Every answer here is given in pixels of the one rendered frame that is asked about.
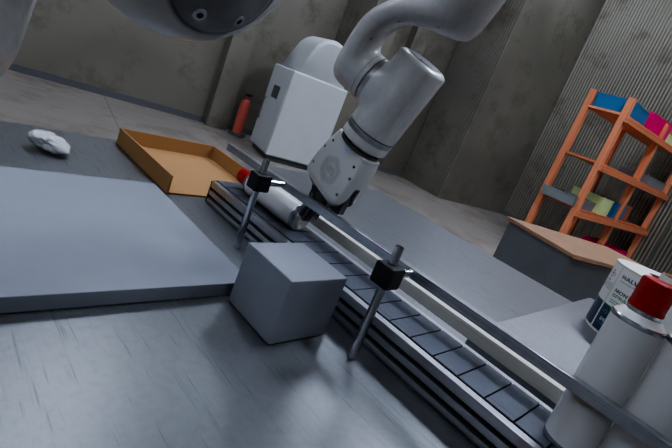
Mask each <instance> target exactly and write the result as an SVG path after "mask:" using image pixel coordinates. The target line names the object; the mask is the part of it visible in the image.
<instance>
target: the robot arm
mask: <svg viewBox="0 0 672 448"><path fill-rule="evenodd" d="M108 1H109V2H110V3H111V4H112V5H113V6H114V7H115V8H117V9H118V10H119V11H120V12H122V13H123V14H124V15H125V16H127V17H128V18H129V19H131V20H132V21H134V22H135V23H137V24H139V25H140V26H142V27H144V28H146V29H148V30H151V31H153V32H155V33H158V34H160V35H163V36H165V37H168V38H171V39H176V40H184V41H194V42H201V41H214V40H217V39H221V38H225V37H229V36H232V35H234V34H237V33H239V32H241V31H243V30H245V29H247V28H249V27H250V26H252V25H254V24H255V23H257V22H258V21H259V20H261V19H262V18H263V17H265V16H266V15H267V14H269V13H270V12H271V11H272V10H273V9H274V8H275V7H276V6H277V5H278V4H279V3H280V2H281V1H282V0H108ZM505 1H506V0H388V1H386V2H383V3H381V4H379V5H378V6H376V7H374V8H373V9H371V10H370V11H369V12H367V13H366V14H365V15H364V16H363V17H362V19H361V20H360V21H359V22H358V24H357V25H356V26H355V28H354V29H353V31H352V32H351V34H350V36H349V37H348V39H347V41H346V42H345V44H344V46H343V47H342V49H341V51H340V53H339V55H338V57H337V59H336V61H335V64H334V69H333V72H334V76H335V78H336V80H337V81H338V82H339V83H340V84H341V85H342V86H343V87H344V88H345V89H346V90H347V91H348V92H350V93H351V94H352V95H353V96H354V97H355V98H356V99H357V100H358V106H357V108H356V109H355V111H354V112H353V114H352V115H350V116H349V117H348V120H347V122H346V123H345V125H344V126H343V129H342V128H341V129H340V130H338V131H337V132H336V133H335V134H334V135H333V136H331V137H330V138H329V139H328V140H327V142H326V143H325V144H324V145H323V146H322V147H321V148H320V150H319V151H318V152H317V153H316V154H315V156H314V157H313V158H312V160H311V161H310V163H309V164H308V166H307V171H308V174H309V176H310V179H311V181H312V187H311V191H310V192H309V196H311V197H312V198H314V199H315V200H317V201H318V202H319V203H321V204H322V205H324V206H325V207H327V208H328V209H331V211H333V212H334V213H336V214H337V215H343V214H344V212H345V210H346V208H347V207H351V206H352V205H353V204H354V203H355V202H356V201H357V199H358V198H359V197H360V195H361V194H362V193H363V191H364V190H365V188H366V187H367V185H368V184H369V182H370V181H371V179H372V177H373V176H374V174H375V172H376V170H377V168H378V166H379V164H380V162H379V159H380V158H384V157H385V156H386V155H387V154H388V152H389V151H390V150H391V149H392V147H393V146H394V145H395V144H396V142H397V141H398V140H399V139H400V137H401V136H402V135H403V134H404V132H405V131H406V130H407V129H408V127H409V126H410V125H411V124H412V122H413V121H414V120H415V119H416V117H417V116H418V115H419V114H420V112H421V111H422V110H423V109H424V107H425V106H426V105H427V104H428V102H429V101H430V100H431V99H432V97H433V96H434V95H435V94H436V92H437V91H438V90H439V89H440V87H441V86H442V85H443V84H444V82H445V79H444V76H443V75H442V73H441V72H440V71H439V70H438V69H437V68H436V67H435V66H434V65H433V64H432V63H430V62H429V61H428V60H427V59H425V58H424V57H423V56H421V55H420V54H418V53H417V52H415V51H413V50H411V49H409V48H407V47H401V48H399V50H398V51H397V52H396V54H395V55H394V56H393V58H392V59H391V60H390V61H389V60H387V59H386V58H385V57H384V56H383V55H382V54H381V48H382V46H383V44H384V42H385V41H386V40H387V38H388V37H389V36H390V35H391V34H392V33H393V32H394V31H396V30H397V29H399V28H402V27H405V26H417V27H422V28H425V29H428V30H431V31H433V32H436V33H438V34H441V35H443V36H446V37H448V38H451V39H453V40H456V41H461V42H468V41H470V40H472V39H474V38H475V37H477V36H478V35H479V34H480V33H481V32H482V31H483V30H484V28H485V27H486V26H487V25H488V23H489V22H490V21H491V20H492V18H493V17H494V16H495V14H496V13H497V12H498V10H499V9H500V8H501V6H502V5H503V4H504V3H505ZM36 2H37V0H0V77H1V76H2V75H3V74H4V73H5V72H6V71H7V70H8V69H9V67H10V66H11V64H12V63H13V61H14V59H15V57H16V56H17V54H18V51H19V49H20V47H21V44H22V41H23V38H24V35H25V32H26V29H27V27H28V24H29V21H30V18H31V15H32V12H33V10H34V7H35V5H36Z"/></svg>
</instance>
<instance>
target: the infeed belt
mask: <svg viewBox="0 0 672 448"><path fill-rule="evenodd" d="M217 182H218V183H220V184H221V185H222V186H223V187H224V188H226V189H227V190H228V191H229V192H231V193H232V194H233V195H234V196H235V197H237V198H238V199H239V200H240V201H242V202H243V203H244V204H245V205H246V206H247V205H248V202H249V199H250V196H249V195H248V194H246V193H245V191H244V189H243V185H242V184H241V183H235V182H228V181H220V180H217ZM253 211H254V212H255V213H256V214H257V215H259V216H260V217H261V218H262V219H264V220H265V221H266V222H267V223H268V224H270V225H271V226H272V227H273V228H275V229H276V230H277V231H278V232H279V233H281V234H282V235H283V236H284V237H286V238H287V239H288V240H289V241H290V242H292V243H304V244H305V245H306V246H308V247H309V248H310V249H311V250H313V251H314V252H315V253H316V254H318V255H319V256H320V257H321V258H323V259H324V260H325V261H326V262H328V263H329V264H330V265H331V266H333V267H334V268H335V269H336V270H338V271H339V272H340V273H341V274H343V275H344V276H345V277H346V278H347V281H346V283H345V287H347V288H348V289H349V290H350V291H351V292H353V293H354V294H355V295H356V296H358V297H359V298H360V299H361V300H362V301H364V302H365V303H366V304H367V305H369V304H370V302H371V300H372V298H373V295H374V293H375V291H376V288H377V286H378V285H376V284H375V283H374V282H373V281H371V280H370V276H371V275H369V274H368V273H367V272H365V271H364V270H363V269H361V268H360V267H359V266H357V265H356V264H355V263H353V262H352V261H351V260H349V259H348V258H347V257H345V256H344V255H343V254H341V253H340V252H339V251H337V250H336V249H335V248H333V247H332V246H331V245H329V244H328V243H327V242H325V241H324V240H323V239H321V238H320V237H319V236H318V235H316V234H315V233H314V232H312V231H311V230H310V229H308V228H307V227H304V228H303V229H301V230H293V229H291V228H290V227H289V226H288V225H287V224H285V223H284V222H283V221H281V220H280V219H279V218H278V217H276V216H275V215H274V214H272V213H271V212H270V211H269V210H267V209H266V208H265V207H263V206H262V205H261V204H260V203H258V202H257V201H256V204H255V207H254V210H253ZM377 313H378V314H380V315H381V316H382V317H383V318H384V319H386V320H387V321H388V322H389V323H390V324H392V325H393V326H394V327H395V328H397V329H398V330H399V331H400V332H401V333H403V334H404V335H405V336H406V337H408V338H409V339H410V340H411V341H412V342H414V343H415V344H416V345H417V346H419V347H420V348H421V349H422V350H423V351H425V352H426V353H427V354H428V355H430V356H431V357H432V358H433V359H434V360H436V361H437V362H438V363H439V364H441V365H442V366H443V367H444V368H445V369H447V370H448V371H449V372H450V373H452V374H453V375H454V376H455V377H456V378H458V379H459V380H460V381H461V382H463V383H464V384H465V385H466V386H467V387H469V388H470V389H471V390H472V391H474V392H475V393H476V394H477V395H478V396H480V397H481V398H482V399H483V400H485V401H486V402H487V403H488V404H489V405H491V406H492V407H493V408H494V409H495V410H497V411H498V412H499V413H500V414H502V415H503V416H504V417H505V418H506V419H508V420H509V421H510V422H511V423H513V424H514V425H515V426H516V427H517V428H519V429H520V430H521V431H522V432H524V433H525V434H526V435H527V436H528V437H530V438H531V439H532V440H533V441H535V442H536V443H537V444H538V445H539V446H541V447H542V448H556V447H555V446H554V445H553V444H552V443H551V442H550V441H549V440H548V439H547V437H546V436H545V434H544V431H543V427H544V425H545V423H546V422H547V420H548V418H549V417H550V415H551V413H552V412H551V411H549V410H548V409H547V408H545V407H544V406H543V405H540V406H538V405H539V402H537V401H536V400H535V399H534V398H532V397H531V396H530V395H528V394H527V393H526V392H524V391H523V390H522V389H520V388H519V387H518V386H516V385H515V384H512V385H511V383H512V382H511V381H510V380H508V379H507V378H506V377H504V376H503V375H502V374H500V373H499V372H498V371H496V370H495V369H494V368H492V367H491V366H490V365H488V364H487V365H486V362H484V361H483V360H482V359H481V358H479V357H478V356H477V355H475V354H474V353H473V352H471V351H470V350H469V349H467V348H466V347H463V345H462V344H461V343H459V342H458V341H457V340H455V339H454V338H453V337H451V336H450V335H449V334H447V333H446V332H445V331H443V330H441V328H439V327H438V326H437V325H435V324H434V323H433V322H431V321H430V320H429V319H428V318H426V317H425V316H424V315H421V313H420V312H418V311H417V310H416V309H414V308H413V307H412V306H410V305H409V304H408V303H406V302H405V301H402V299H401V298H400V297H398V296H397V295H396V294H394V293H393V292H392V291H390V290H389V291H386V292H385V294H384V296H383V299H382V301H381V303H380V305H379V308H378V310H377ZM509 385H510V386H509ZM537 406H538V407H537ZM536 407H537V408H536Z"/></svg>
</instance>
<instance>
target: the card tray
mask: <svg viewBox="0 0 672 448"><path fill-rule="evenodd" d="M116 144H117V145H118V146H119V147H120V148H121V149H122V150H123V151H124V152H125V153H126V154H127V155H128V156H129V157H130V158H131V159H132V160H133V161H134V162H135V163H136V164H137V165H138V166H139V167H140V168H141V169H142V170H143V171H144V172H145V173H146V174H147V175H148V176H149V177H150V178H151V179H152V180H153V181H154V182H155V183H156V184H157V185H158V186H159V187H160V188H161V189H162V190H163V191H164V192H165V193H166V194H174V195H185V196H195V197H205V198H206V196H207V193H208V190H209V187H210V184H211V181H217V180H220V181H228V182H235V183H240V182H238V180H237V178H236V176H237V173H238V171H239V170H240V169H242V168H245V167H243V166H242V165H240V164H239V163H238V162H236V161H235V160H233V159H232V158H231V157H229V156H228V155H227V154H225V153H224V152H222V151H221V150H220V149H218V148H217V147H215V146H212V145H207V144H202V143H197V142H191V141H186V140H181V139H176V138H171V137H166V136H160V135H155V134H150V133H145V132H140V131H134V130H129V129H124V128H120V131H119V135H118V139H117V142H116Z"/></svg>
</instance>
